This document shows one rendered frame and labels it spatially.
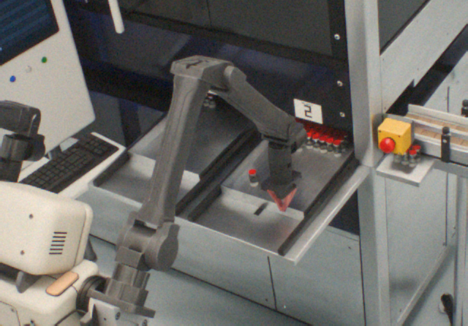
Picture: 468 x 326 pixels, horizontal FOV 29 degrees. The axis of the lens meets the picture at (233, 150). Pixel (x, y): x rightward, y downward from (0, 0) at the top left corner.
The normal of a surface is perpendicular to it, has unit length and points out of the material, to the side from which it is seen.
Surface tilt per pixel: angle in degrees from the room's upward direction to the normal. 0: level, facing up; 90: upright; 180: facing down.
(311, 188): 0
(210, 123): 0
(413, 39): 90
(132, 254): 37
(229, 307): 0
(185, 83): 46
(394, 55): 90
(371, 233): 90
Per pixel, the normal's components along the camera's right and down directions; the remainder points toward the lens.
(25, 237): -0.47, -0.10
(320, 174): -0.14, -0.78
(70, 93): 0.73, 0.33
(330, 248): -0.55, 0.57
